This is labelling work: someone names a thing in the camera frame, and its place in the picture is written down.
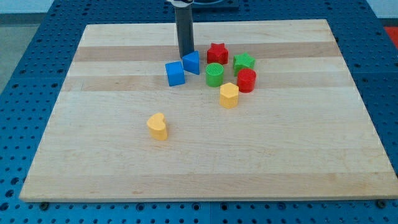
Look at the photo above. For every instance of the red star block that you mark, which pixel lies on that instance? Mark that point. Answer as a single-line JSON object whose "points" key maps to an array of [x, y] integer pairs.
{"points": [[217, 53]]}

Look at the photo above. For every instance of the green star block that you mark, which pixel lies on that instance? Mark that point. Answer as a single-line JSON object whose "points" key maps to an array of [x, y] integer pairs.
{"points": [[242, 61]]}

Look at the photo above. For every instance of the red cylinder block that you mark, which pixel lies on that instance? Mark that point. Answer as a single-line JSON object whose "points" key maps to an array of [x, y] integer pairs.
{"points": [[246, 80]]}

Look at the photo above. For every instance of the blue triangle block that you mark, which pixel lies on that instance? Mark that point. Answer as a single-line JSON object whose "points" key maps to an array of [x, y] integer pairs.
{"points": [[191, 62]]}

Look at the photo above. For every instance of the yellow heart block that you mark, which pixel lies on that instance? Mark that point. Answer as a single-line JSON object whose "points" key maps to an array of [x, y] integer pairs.
{"points": [[157, 127]]}

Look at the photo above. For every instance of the blue cube block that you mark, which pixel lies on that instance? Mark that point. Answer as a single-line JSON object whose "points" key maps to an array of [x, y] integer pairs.
{"points": [[175, 73]]}

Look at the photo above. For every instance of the green cylinder block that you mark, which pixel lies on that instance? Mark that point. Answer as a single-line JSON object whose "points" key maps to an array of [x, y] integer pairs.
{"points": [[214, 74]]}

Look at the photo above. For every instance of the yellow hexagon block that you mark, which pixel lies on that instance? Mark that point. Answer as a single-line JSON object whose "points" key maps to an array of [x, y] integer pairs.
{"points": [[229, 95]]}

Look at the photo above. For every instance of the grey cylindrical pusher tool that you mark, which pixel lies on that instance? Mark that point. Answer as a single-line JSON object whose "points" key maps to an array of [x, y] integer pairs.
{"points": [[184, 27]]}

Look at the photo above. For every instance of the wooden board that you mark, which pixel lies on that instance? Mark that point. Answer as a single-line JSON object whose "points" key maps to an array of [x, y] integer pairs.
{"points": [[303, 133]]}

